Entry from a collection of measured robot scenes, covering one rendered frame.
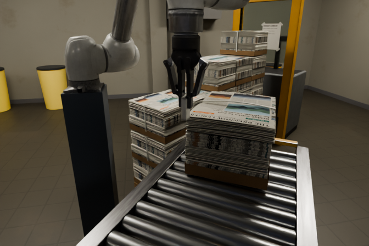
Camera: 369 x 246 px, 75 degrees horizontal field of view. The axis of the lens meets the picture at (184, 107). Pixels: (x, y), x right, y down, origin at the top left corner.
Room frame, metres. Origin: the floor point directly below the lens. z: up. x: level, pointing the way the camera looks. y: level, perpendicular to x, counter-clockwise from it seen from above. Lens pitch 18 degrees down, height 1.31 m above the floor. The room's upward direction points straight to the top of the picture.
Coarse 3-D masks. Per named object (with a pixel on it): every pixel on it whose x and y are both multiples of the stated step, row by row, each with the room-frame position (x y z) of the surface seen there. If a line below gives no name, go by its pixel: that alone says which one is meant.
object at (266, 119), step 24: (192, 120) 0.75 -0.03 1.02; (216, 120) 0.72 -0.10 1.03; (240, 120) 0.71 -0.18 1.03; (264, 120) 0.72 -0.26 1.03; (192, 144) 0.75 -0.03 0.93; (216, 144) 0.73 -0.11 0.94; (240, 144) 0.70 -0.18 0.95; (264, 144) 0.67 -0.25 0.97; (216, 168) 0.72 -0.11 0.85; (240, 168) 0.70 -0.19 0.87; (264, 168) 0.67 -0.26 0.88
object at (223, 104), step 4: (208, 104) 0.89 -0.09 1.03; (212, 104) 0.89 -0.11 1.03; (216, 104) 0.89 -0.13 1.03; (220, 104) 0.89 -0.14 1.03; (224, 104) 0.89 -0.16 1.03; (228, 104) 0.89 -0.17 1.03; (232, 104) 0.89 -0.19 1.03; (236, 104) 0.89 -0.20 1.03; (240, 104) 0.89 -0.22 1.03; (244, 104) 0.89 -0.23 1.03; (248, 104) 0.89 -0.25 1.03; (248, 108) 0.84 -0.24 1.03; (252, 108) 0.84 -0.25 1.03; (256, 108) 0.84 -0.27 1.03; (260, 108) 0.84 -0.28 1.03; (264, 108) 0.85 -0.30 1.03; (268, 108) 0.85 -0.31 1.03
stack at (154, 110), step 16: (144, 96) 1.73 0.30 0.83; (160, 96) 1.73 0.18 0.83; (176, 96) 1.75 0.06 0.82; (144, 112) 1.51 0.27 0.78; (160, 112) 1.41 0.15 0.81; (176, 112) 1.48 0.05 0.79; (144, 128) 1.53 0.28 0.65; (160, 128) 1.42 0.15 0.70; (176, 128) 1.48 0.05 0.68; (144, 144) 1.54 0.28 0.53; (160, 144) 1.42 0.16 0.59; (176, 144) 1.47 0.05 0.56; (160, 160) 1.43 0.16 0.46; (144, 176) 1.56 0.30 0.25
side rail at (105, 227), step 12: (180, 144) 1.00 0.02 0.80; (168, 156) 0.89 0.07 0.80; (180, 156) 0.90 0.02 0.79; (156, 168) 0.80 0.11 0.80; (168, 168) 0.80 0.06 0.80; (144, 180) 0.73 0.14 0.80; (156, 180) 0.73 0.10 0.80; (132, 192) 0.66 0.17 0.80; (144, 192) 0.66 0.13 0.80; (120, 204) 0.60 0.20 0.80; (132, 204) 0.60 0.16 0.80; (108, 216) 0.55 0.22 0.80; (120, 216) 0.55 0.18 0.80; (96, 228) 0.51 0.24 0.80; (108, 228) 0.51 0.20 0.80; (120, 228) 0.54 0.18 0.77; (84, 240) 0.47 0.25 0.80; (96, 240) 0.47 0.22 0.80
